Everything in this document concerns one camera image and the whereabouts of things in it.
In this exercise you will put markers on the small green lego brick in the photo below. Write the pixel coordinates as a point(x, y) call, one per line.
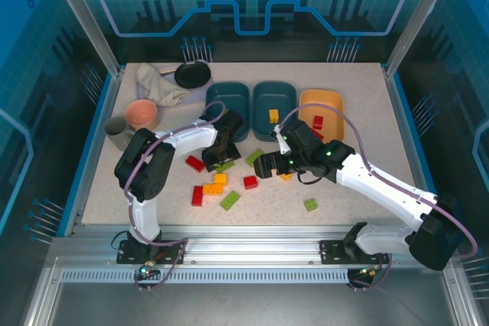
point(310, 205)
point(259, 153)
point(251, 160)

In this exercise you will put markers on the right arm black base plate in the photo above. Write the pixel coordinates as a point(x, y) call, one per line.
point(330, 253)

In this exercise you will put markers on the orange plastic container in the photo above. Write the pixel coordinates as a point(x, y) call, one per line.
point(324, 102)

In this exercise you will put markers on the grey mug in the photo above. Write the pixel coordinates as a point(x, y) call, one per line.
point(116, 133)

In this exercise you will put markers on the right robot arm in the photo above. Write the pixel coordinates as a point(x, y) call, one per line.
point(382, 188)

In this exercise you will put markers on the long red lego brick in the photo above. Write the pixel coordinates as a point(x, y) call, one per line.
point(318, 135)
point(197, 196)
point(195, 163)

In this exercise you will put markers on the black frying pan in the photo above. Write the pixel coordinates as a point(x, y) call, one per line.
point(193, 74)

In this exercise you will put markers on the orange lego brick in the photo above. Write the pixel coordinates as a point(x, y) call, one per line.
point(212, 188)

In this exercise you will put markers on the small red lego brick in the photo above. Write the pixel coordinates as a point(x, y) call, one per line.
point(250, 182)
point(318, 122)

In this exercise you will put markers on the yellow lego brick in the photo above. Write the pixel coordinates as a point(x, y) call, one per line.
point(220, 178)
point(274, 116)
point(286, 178)

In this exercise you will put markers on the aluminium side rail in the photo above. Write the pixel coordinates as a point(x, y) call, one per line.
point(397, 104)
point(111, 104)

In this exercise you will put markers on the teal plastic container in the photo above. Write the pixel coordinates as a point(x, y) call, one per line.
point(275, 97)
point(225, 93)

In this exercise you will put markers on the aluminium frame post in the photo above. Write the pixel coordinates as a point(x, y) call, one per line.
point(86, 17)
point(419, 17)

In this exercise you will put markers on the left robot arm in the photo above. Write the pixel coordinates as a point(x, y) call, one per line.
point(149, 173)

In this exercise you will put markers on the aluminium mounting rail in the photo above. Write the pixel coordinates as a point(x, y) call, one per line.
point(248, 246)

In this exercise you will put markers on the long green lego brick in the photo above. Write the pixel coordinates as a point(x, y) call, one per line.
point(225, 166)
point(230, 200)

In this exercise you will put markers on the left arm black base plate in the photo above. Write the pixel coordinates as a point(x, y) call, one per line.
point(126, 255)

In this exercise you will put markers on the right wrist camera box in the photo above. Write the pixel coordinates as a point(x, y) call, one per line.
point(282, 146)

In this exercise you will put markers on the pink bowl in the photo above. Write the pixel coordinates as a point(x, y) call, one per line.
point(140, 114)

